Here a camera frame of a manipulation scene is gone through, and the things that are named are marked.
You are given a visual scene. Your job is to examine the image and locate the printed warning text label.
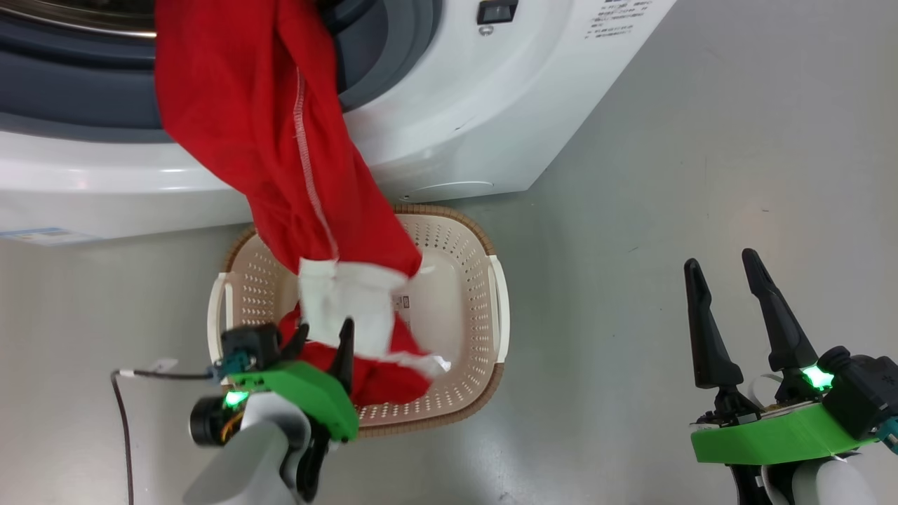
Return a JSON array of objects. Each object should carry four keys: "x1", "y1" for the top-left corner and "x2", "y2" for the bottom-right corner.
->
[{"x1": 586, "y1": 0, "x2": 653, "y2": 39}]

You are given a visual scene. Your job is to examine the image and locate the grey rubber door seal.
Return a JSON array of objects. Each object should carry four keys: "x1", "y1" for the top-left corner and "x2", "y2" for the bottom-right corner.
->
[{"x1": 0, "y1": 0, "x2": 444, "y2": 144}]

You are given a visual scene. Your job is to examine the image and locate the black door lock socket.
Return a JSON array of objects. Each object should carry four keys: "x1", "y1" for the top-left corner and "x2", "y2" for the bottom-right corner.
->
[{"x1": 477, "y1": 0, "x2": 520, "y2": 25}]

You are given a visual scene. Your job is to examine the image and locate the red and white garment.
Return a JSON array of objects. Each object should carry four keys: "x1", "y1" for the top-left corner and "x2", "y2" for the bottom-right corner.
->
[{"x1": 154, "y1": 0, "x2": 453, "y2": 408}]

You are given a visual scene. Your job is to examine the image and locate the blue white energy label sticker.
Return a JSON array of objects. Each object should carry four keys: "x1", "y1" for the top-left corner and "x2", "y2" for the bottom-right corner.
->
[{"x1": 0, "y1": 226, "x2": 106, "y2": 246}]

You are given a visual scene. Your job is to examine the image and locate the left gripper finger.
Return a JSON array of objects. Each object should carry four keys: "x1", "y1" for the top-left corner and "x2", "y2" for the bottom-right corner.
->
[
  {"x1": 279, "y1": 323, "x2": 310, "y2": 361},
  {"x1": 328, "y1": 316, "x2": 356, "y2": 395}
]

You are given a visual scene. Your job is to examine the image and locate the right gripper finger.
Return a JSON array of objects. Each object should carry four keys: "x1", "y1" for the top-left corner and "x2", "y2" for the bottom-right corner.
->
[
  {"x1": 684, "y1": 258, "x2": 744, "y2": 391},
  {"x1": 741, "y1": 248, "x2": 819, "y2": 375}
]

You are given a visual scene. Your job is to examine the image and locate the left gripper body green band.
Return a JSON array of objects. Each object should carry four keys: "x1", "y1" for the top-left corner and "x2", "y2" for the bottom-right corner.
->
[{"x1": 188, "y1": 360, "x2": 361, "y2": 448}]

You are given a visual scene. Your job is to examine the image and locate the stainless steel drum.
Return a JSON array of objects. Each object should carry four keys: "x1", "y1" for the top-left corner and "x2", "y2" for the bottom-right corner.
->
[{"x1": 0, "y1": 0, "x2": 159, "y2": 37}]

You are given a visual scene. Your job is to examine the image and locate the beige perforated laundry basket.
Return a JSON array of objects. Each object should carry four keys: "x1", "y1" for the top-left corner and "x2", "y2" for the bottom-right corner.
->
[{"x1": 207, "y1": 203, "x2": 511, "y2": 439}]

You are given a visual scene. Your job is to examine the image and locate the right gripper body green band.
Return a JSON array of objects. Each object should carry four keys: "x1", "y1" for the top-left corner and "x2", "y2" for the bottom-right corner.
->
[{"x1": 690, "y1": 368, "x2": 879, "y2": 466}]

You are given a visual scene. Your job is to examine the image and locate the white front-load washing machine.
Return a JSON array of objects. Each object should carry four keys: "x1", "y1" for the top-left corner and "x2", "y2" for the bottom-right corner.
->
[{"x1": 0, "y1": 0, "x2": 678, "y2": 243}]

